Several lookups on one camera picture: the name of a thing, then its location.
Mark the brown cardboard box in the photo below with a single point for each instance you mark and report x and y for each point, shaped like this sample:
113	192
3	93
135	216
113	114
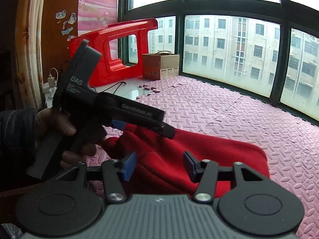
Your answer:
160	65

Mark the cream curtain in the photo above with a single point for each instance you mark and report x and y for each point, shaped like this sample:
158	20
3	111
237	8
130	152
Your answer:
28	52

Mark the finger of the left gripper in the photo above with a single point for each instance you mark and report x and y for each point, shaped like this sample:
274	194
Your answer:
118	124
114	107

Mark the pink foam floor mat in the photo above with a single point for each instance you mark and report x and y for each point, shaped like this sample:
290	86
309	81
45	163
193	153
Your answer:
290	143

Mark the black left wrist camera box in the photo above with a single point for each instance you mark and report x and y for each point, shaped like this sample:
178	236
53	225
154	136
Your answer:
73	89

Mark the red plastic stool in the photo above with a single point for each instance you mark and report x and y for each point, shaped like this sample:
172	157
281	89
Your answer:
110	68

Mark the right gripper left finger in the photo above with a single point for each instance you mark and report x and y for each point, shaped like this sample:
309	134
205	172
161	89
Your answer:
115	172

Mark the person's left hand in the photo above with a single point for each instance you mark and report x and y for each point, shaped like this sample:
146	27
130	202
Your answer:
51	122

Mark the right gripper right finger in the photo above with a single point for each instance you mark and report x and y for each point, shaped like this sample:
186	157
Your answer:
204	173

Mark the cartoon wall stickers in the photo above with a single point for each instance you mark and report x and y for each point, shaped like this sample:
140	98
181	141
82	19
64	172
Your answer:
68	23

